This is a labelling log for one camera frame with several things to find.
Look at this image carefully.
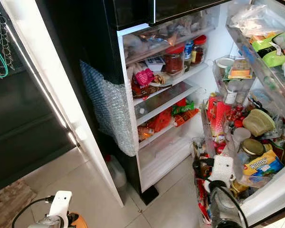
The orange yellow box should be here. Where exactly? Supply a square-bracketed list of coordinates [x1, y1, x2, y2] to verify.
[228, 57, 254, 80]

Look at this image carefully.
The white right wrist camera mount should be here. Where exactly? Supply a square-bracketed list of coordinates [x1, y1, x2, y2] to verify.
[205, 155, 236, 193]

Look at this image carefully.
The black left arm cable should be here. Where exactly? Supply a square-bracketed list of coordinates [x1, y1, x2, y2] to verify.
[11, 196, 56, 228]

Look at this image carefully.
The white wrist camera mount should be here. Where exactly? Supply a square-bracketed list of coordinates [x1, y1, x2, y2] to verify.
[47, 190, 73, 227]
[205, 155, 236, 193]

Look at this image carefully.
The dark cabinet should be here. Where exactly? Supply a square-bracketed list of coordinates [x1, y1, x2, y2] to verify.
[0, 66, 77, 196]

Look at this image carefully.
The beige bowl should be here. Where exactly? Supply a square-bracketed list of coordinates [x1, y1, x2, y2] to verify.
[242, 109, 276, 138]

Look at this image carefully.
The orange snack packet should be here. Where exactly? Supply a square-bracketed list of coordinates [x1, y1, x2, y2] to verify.
[173, 108, 200, 128]

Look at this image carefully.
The yellow blue Woods packet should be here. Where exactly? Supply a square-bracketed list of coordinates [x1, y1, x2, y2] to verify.
[243, 149, 285, 178]

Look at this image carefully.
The tall brown jar red lid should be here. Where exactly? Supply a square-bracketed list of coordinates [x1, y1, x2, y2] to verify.
[190, 35, 208, 67]

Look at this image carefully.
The clear plastic bag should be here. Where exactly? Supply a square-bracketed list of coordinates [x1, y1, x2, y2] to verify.
[229, 4, 282, 38]

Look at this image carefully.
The black fridge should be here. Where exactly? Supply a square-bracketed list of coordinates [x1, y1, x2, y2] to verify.
[36, 0, 233, 206]

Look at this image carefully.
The clear plastic cup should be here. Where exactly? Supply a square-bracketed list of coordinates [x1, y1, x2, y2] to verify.
[231, 127, 253, 156]

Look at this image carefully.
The white round tub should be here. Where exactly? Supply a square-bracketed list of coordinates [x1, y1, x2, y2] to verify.
[215, 57, 235, 70]

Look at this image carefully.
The white door panel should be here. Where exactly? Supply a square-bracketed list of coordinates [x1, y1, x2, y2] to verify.
[0, 0, 125, 208]

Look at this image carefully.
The brown floor mat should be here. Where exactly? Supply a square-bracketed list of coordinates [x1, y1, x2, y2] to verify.
[0, 179, 38, 228]

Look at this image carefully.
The open fridge door with shelves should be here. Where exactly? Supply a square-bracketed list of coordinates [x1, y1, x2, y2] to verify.
[191, 0, 285, 228]

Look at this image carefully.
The red snack packet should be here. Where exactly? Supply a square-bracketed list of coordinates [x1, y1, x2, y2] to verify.
[192, 175, 212, 222]

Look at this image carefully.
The glass jar gold lid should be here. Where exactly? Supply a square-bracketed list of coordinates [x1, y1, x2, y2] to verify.
[239, 138, 266, 165]

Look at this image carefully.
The orange round object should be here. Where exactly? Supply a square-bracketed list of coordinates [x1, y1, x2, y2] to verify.
[66, 211, 89, 228]

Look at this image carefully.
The red carton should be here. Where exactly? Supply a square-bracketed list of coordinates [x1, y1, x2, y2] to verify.
[206, 93, 233, 142]

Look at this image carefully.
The small white box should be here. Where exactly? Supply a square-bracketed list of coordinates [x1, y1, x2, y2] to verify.
[144, 56, 167, 72]

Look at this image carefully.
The teal clothes hanger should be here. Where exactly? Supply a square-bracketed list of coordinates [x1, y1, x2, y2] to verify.
[0, 40, 10, 79]

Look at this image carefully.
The orange plastic bag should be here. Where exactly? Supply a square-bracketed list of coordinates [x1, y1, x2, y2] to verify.
[142, 109, 173, 134]

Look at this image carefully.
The light green packet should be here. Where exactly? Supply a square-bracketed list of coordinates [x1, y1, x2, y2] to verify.
[250, 29, 285, 68]

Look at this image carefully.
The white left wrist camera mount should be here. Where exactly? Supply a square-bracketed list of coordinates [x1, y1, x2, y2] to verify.
[47, 190, 73, 227]

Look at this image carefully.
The green snack packet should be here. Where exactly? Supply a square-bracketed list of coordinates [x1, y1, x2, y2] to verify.
[171, 99, 196, 116]

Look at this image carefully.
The white plastic jug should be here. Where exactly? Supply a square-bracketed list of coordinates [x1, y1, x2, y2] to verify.
[104, 154, 128, 191]

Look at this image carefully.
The bubble wrap sheet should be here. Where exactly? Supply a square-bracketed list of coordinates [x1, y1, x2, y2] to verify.
[79, 60, 138, 158]

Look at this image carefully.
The pink packet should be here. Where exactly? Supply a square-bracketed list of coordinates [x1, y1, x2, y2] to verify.
[133, 67, 155, 87]

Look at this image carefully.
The red-lidded sauce jar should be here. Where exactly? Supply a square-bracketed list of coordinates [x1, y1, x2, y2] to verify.
[162, 45, 186, 76]

